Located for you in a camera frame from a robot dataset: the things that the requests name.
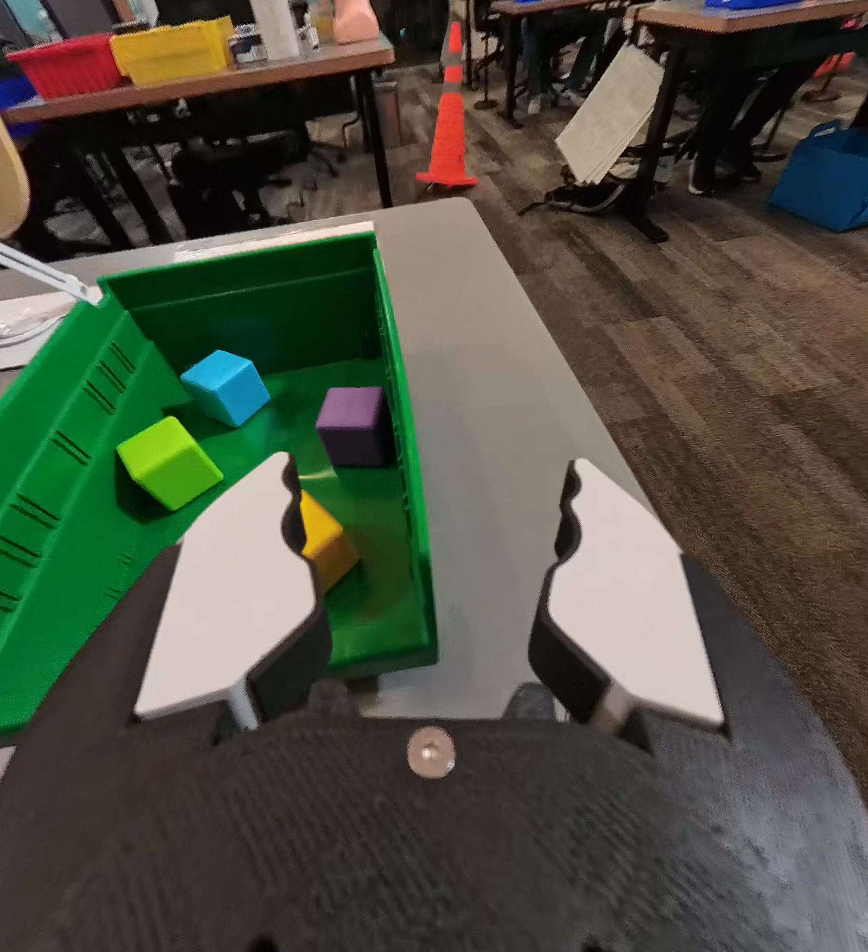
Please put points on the white leaning board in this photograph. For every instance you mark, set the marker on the white leaning board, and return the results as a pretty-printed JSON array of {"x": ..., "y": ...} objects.
[{"x": 612, "y": 111}]

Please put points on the white metal stand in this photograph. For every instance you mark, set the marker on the white metal stand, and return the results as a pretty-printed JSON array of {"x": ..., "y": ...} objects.
[{"x": 2, "y": 327}]

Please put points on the blue cube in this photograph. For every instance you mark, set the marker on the blue cube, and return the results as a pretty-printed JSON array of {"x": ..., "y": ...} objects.
[{"x": 225, "y": 383}]

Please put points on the purple cube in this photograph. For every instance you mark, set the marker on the purple cube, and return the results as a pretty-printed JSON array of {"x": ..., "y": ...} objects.
[{"x": 352, "y": 424}]

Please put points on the wooden top table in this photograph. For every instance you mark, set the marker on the wooden top table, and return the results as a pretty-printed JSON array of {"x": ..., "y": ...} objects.
[
  {"x": 255, "y": 71},
  {"x": 701, "y": 18}
]

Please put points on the yellow cube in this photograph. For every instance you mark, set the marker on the yellow cube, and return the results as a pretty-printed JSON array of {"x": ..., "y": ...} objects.
[{"x": 329, "y": 547}]

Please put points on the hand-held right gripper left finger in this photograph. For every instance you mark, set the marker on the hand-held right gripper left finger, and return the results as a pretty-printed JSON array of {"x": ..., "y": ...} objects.
[{"x": 233, "y": 595}]

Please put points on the lime green cube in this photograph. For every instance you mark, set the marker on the lime green cube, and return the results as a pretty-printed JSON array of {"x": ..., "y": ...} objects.
[{"x": 170, "y": 461}]

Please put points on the laminated paper sheet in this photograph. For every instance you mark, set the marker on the laminated paper sheet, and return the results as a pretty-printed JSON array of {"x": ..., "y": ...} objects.
[{"x": 277, "y": 238}]

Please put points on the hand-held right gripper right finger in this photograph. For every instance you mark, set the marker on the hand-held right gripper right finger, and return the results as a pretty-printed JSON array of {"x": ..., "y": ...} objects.
[{"x": 627, "y": 617}]

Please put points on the orange traffic cone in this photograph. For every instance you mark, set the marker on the orange traffic cone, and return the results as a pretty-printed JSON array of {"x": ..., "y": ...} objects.
[{"x": 448, "y": 126}]

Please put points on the white cylinder container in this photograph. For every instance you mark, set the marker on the white cylinder container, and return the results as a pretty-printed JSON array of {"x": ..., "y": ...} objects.
[{"x": 274, "y": 26}]

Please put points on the yellow plastic bin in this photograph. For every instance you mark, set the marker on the yellow plastic bin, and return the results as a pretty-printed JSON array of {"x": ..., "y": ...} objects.
[{"x": 173, "y": 52}]

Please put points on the red plastic bin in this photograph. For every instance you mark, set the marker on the red plastic bin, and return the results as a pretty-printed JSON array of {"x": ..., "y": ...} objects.
[{"x": 69, "y": 67}]

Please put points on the blue fabric bag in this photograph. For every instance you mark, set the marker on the blue fabric bag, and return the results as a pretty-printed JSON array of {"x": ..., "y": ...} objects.
[{"x": 843, "y": 178}]

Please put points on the grey desk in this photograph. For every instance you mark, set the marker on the grey desk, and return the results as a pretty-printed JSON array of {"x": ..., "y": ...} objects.
[{"x": 478, "y": 372}]

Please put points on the black backpack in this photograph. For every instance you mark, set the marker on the black backpack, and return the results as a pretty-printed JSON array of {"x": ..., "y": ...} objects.
[{"x": 582, "y": 195}]

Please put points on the green plastic bin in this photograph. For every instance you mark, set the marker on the green plastic bin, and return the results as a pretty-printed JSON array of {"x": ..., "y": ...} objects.
[{"x": 47, "y": 483}]

